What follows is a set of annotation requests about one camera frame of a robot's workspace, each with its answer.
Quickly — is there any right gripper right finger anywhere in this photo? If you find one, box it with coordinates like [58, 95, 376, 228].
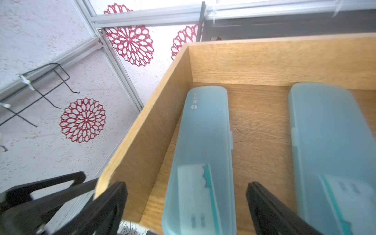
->
[246, 182, 320, 235]

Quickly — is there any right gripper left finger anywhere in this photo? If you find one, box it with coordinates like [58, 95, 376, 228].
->
[55, 182, 128, 235]

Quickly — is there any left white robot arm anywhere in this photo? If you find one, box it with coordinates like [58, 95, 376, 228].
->
[1, 171, 98, 235]

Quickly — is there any wooden three-tier shelf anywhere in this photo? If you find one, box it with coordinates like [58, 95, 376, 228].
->
[95, 33, 376, 235]

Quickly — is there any black wire wall rack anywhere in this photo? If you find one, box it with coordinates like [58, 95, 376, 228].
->
[1, 62, 82, 128]

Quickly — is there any grey wall-mounted metal rack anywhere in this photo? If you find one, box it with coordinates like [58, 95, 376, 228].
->
[196, 1, 376, 42]

